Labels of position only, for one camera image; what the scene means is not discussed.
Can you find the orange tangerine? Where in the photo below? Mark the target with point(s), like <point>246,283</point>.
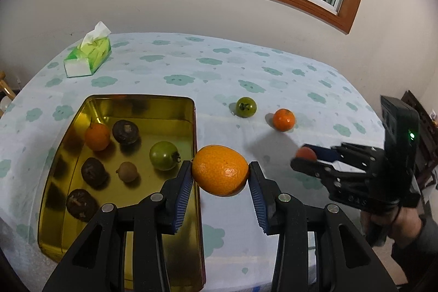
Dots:
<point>283,120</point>
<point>220,170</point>

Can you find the small dark passion fruit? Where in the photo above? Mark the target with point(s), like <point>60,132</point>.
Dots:
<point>125,132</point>

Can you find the orange tangerine front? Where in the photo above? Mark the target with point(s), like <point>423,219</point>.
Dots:
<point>220,170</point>

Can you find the bamboo chair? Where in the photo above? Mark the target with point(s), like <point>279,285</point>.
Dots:
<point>8,92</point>

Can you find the green tissue box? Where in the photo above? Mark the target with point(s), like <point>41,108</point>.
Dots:
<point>86,58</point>

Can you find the orange tangerine rear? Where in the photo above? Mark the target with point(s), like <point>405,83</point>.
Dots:
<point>283,120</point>

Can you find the small green tomato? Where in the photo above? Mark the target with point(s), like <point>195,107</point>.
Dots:
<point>246,107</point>

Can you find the orange with stem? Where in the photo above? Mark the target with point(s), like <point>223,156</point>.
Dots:
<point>97,136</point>

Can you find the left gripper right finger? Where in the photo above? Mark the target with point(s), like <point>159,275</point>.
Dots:
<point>283,215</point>

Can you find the small brown fruit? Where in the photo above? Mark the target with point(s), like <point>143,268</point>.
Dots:
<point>127,172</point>

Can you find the cloud-pattern tablecloth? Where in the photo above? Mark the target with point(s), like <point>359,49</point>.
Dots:
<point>215,74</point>

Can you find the person right hand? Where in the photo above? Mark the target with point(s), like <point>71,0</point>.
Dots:
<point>403,224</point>

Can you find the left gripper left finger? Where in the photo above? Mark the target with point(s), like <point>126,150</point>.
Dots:
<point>157,215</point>

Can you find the large green tomato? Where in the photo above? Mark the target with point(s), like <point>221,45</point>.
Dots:
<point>164,156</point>

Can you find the small red tomato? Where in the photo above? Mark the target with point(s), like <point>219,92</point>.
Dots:
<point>306,153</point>

